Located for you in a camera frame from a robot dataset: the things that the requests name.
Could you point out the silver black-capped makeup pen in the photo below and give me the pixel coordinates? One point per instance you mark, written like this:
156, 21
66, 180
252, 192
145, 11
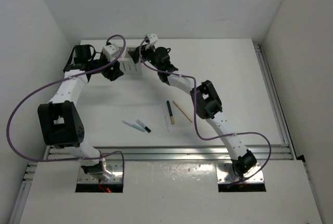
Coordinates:
143, 125

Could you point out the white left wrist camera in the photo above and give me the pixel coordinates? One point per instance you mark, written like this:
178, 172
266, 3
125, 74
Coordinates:
111, 52

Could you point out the metal base plate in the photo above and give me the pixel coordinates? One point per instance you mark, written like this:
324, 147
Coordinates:
114, 173
226, 175

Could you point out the aluminium front rail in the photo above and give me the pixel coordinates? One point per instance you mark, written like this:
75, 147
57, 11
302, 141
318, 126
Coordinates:
261, 152

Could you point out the aluminium rail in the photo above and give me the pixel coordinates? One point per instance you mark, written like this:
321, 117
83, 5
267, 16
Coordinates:
274, 100
261, 152

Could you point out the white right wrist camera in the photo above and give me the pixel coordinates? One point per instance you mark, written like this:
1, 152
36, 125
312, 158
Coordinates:
151, 39

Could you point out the white light-blue makeup pen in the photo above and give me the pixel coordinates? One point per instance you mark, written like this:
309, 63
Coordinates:
137, 127

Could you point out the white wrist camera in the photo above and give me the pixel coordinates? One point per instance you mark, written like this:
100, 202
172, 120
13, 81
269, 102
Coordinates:
111, 52
151, 39

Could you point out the aluminium right side rail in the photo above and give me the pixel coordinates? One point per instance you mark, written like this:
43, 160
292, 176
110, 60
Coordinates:
274, 100

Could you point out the white two-slot organizer box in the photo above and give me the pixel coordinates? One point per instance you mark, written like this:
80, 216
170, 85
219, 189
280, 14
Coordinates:
127, 65

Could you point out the gold slim makeup pen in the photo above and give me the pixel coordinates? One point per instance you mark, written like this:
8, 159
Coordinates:
182, 111

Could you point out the dark green gold makeup pen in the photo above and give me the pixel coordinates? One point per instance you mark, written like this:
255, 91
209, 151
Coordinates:
170, 112

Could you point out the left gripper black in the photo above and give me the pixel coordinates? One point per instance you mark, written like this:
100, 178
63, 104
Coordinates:
113, 74

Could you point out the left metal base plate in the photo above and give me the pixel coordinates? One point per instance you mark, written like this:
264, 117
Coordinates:
114, 173

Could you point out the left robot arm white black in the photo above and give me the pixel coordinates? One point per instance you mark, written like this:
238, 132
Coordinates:
60, 122

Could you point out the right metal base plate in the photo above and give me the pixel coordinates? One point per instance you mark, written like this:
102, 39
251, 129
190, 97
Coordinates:
226, 175

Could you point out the thin white eyeliner pencil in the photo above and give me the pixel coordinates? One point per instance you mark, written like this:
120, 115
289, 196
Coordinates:
165, 118

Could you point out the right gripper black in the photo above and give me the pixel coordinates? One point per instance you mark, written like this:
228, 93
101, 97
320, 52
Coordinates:
144, 50

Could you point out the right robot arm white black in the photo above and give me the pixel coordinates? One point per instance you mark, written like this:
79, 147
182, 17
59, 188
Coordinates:
208, 105

